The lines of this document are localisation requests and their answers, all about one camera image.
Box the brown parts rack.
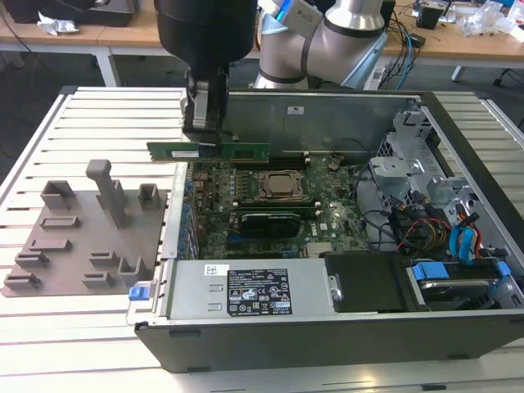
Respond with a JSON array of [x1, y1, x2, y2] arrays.
[[0, 158, 169, 298]]

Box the black plastic shroud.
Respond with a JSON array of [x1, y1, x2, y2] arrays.
[[323, 252, 411, 313]]

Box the blue wire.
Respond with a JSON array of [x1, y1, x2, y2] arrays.
[[449, 224, 481, 268]]

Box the clear plastic bags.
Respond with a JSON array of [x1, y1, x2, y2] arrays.
[[453, 0, 517, 38]]

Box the hard disk in blue carrier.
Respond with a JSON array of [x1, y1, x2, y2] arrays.
[[406, 261, 511, 312]]

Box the metal socket cover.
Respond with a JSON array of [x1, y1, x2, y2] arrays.
[[254, 169, 309, 198]]

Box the blue case latch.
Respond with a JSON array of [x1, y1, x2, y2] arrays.
[[128, 283, 151, 303]]

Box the silver metal drive cage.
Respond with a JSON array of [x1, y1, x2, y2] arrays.
[[368, 109, 481, 216]]

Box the silver CPU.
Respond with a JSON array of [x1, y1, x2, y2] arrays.
[[268, 174, 296, 193]]

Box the black box device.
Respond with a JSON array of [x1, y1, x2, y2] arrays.
[[7, 0, 141, 28]]

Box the blue cable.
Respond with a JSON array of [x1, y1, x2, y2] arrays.
[[402, 22, 415, 90]]

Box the black graphics card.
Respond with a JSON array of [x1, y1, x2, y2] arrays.
[[240, 210, 303, 237]]

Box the wooden desk with clutter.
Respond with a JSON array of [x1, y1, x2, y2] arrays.
[[384, 22, 524, 83]]

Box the black open PC case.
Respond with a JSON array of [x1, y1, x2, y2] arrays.
[[126, 88, 524, 373]]

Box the wooden desk white legs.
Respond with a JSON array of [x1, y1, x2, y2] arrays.
[[0, 16, 193, 88]]

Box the grey power supply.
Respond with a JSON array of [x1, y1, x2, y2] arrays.
[[165, 260, 329, 321]]

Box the crumpled white plastic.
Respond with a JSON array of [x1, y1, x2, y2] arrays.
[[36, 10, 79, 37]]

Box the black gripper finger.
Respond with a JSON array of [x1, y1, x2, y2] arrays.
[[183, 69, 210, 142], [209, 68, 229, 144]]

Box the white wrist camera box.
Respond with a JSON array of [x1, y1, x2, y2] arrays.
[[284, 0, 324, 28]]

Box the red yellow wire bundle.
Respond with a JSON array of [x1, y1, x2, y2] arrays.
[[407, 218, 452, 247]]

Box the green motherboard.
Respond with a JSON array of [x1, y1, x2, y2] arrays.
[[183, 151, 369, 261]]

